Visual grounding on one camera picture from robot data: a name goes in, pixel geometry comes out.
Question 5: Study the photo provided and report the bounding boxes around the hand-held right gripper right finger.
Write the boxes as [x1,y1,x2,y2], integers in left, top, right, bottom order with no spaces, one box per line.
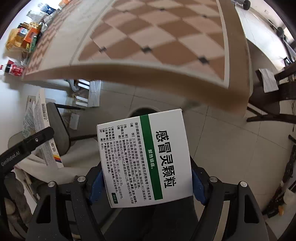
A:
[190,156,278,241]

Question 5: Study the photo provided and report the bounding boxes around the cola bottle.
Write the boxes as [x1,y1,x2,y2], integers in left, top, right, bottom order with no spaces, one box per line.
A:
[0,60,17,75]

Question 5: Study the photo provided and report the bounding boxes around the green yellow small box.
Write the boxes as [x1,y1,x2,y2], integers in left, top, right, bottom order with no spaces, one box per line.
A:
[29,36,39,53]

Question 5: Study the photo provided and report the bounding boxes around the white paper sheet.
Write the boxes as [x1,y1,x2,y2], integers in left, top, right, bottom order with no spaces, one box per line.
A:
[258,68,279,92]

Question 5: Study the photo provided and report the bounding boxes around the orange box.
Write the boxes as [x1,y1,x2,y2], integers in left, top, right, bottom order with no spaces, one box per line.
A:
[23,28,40,47]

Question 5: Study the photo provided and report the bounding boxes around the checkered tablecloth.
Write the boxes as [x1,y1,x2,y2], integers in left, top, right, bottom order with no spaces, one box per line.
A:
[22,0,252,117]

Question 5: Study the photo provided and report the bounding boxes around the blue label water bottle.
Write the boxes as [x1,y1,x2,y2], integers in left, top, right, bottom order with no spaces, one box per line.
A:
[40,3,57,14]

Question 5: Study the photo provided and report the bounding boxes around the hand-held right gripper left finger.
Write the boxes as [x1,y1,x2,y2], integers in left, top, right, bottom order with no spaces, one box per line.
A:
[26,166,111,241]

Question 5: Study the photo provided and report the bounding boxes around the black floor equipment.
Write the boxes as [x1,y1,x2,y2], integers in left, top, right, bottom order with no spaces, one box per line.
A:
[261,134,296,219]

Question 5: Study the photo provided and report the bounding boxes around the round white trash can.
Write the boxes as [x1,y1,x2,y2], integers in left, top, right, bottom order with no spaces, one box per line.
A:
[128,107,163,119]

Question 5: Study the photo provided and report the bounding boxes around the dark wooden chair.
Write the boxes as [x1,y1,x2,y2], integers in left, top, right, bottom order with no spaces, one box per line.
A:
[246,61,296,123]

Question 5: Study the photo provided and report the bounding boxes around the floor barbell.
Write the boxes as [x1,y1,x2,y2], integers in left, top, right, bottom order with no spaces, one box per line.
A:
[235,0,287,39]

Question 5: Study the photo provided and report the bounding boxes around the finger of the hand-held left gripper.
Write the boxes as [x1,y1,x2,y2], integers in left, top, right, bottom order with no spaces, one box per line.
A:
[21,127,55,151]

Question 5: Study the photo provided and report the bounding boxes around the white green medicine box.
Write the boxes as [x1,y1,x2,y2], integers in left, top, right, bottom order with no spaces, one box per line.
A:
[97,108,194,209]

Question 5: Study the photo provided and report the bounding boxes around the yellow snack bag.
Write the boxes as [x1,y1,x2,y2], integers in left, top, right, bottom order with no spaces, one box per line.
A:
[5,28,25,52]

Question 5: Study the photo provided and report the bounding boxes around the red soda can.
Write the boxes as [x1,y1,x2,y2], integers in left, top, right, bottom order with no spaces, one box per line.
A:
[11,65,26,77]

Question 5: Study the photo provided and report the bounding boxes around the grey chair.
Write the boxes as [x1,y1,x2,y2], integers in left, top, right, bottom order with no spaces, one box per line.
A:
[46,103,98,156]

